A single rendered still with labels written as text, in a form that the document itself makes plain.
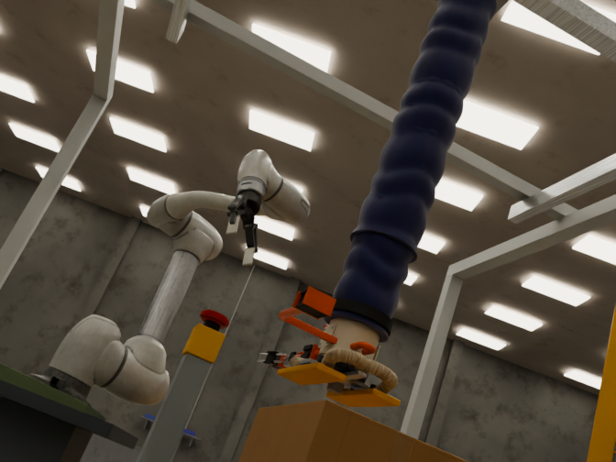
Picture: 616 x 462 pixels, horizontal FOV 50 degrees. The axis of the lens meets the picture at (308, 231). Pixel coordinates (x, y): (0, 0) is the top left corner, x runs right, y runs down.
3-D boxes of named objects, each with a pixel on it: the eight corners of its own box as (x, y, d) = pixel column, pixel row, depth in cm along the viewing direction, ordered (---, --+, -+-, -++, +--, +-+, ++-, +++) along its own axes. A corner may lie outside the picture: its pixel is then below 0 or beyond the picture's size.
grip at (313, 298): (330, 316, 176) (336, 299, 177) (302, 302, 173) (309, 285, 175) (318, 320, 183) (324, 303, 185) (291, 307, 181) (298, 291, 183)
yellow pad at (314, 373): (345, 381, 191) (350, 365, 193) (315, 368, 189) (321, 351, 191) (302, 386, 221) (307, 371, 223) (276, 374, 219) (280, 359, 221)
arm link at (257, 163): (251, 169, 204) (281, 193, 210) (258, 137, 215) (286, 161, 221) (228, 185, 210) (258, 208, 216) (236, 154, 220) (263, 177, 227)
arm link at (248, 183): (233, 179, 207) (230, 192, 203) (260, 174, 205) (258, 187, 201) (243, 199, 214) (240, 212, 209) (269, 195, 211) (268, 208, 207)
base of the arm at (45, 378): (24, 374, 200) (34, 357, 202) (40, 386, 220) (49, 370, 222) (78, 400, 199) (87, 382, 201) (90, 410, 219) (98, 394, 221)
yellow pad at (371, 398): (400, 407, 196) (404, 390, 198) (371, 393, 193) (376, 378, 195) (349, 407, 226) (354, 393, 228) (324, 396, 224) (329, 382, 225)
